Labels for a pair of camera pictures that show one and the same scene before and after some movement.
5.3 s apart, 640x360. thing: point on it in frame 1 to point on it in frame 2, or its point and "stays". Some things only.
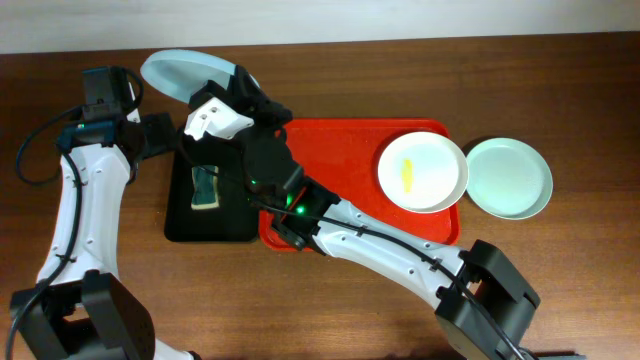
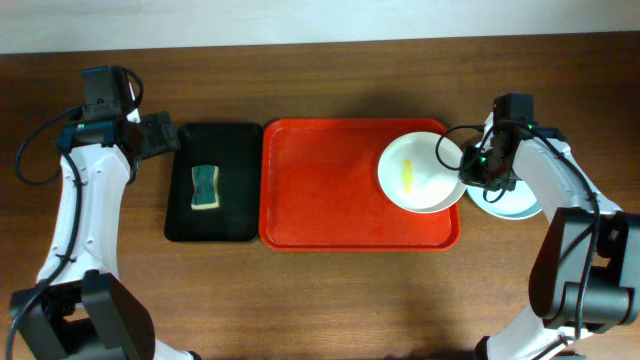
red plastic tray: (343, 156) stays
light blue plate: (178, 74) to (514, 204)
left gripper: (157, 132) stays
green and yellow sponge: (205, 187) stays
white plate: (422, 172) stays
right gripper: (247, 102) to (476, 171)
